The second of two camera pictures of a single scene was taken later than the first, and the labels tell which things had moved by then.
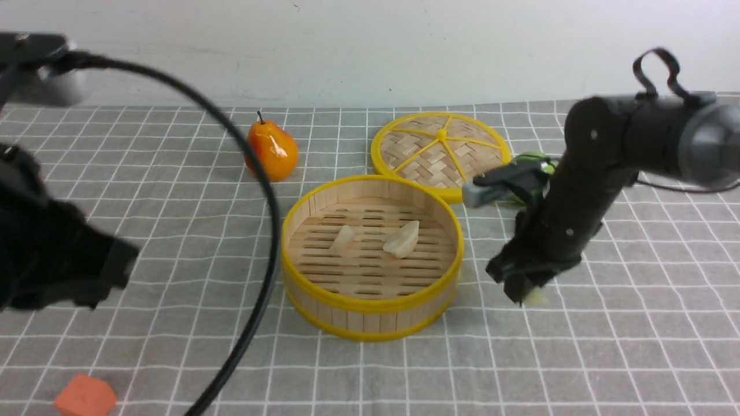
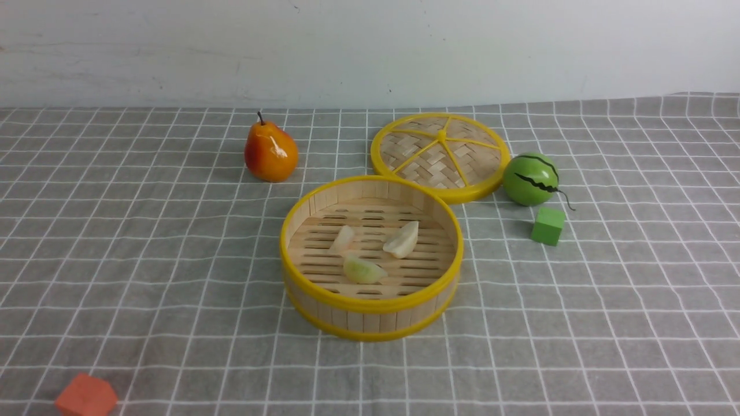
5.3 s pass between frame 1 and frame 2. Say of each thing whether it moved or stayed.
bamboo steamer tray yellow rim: stayed
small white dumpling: stayed
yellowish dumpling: moved
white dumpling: stayed
